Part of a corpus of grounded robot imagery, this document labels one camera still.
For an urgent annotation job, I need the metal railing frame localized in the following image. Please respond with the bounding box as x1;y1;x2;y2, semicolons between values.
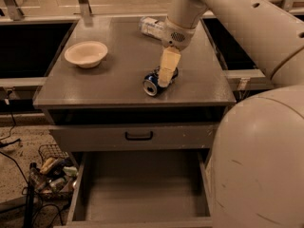
0;0;304;92

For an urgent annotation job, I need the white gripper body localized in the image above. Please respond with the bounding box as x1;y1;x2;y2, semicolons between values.
161;17;195;51

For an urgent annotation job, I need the wire basket of items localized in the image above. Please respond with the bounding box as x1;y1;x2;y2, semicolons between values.
28;144;78;200

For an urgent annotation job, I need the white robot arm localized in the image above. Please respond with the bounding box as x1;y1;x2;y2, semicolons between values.
159;0;304;228

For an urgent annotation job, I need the white paper bowl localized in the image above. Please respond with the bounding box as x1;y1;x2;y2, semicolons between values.
65;41;108;68

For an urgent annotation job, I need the closed grey top drawer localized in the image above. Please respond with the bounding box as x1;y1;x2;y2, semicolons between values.
49;123;218;152

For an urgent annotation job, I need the grey drawer cabinet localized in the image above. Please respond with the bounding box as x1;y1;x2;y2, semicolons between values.
32;15;237;228

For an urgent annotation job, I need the clear plastic water bottle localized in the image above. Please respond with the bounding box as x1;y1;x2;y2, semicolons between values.
139;17;164;40

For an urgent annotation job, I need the black drawer handle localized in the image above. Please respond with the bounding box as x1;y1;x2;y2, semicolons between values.
124;131;154;142

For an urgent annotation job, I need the black floor cable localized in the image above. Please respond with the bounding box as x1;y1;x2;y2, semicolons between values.
0;90;29;185

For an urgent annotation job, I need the open grey middle drawer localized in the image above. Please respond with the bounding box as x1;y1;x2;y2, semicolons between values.
57;150;213;228

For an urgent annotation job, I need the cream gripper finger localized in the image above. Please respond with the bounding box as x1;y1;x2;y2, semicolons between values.
158;47;181;87

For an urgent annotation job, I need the blue pepsi can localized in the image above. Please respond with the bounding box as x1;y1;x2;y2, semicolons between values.
142;66;179;97

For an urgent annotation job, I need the black stand post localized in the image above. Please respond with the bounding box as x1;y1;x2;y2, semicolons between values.
23;183;34;228

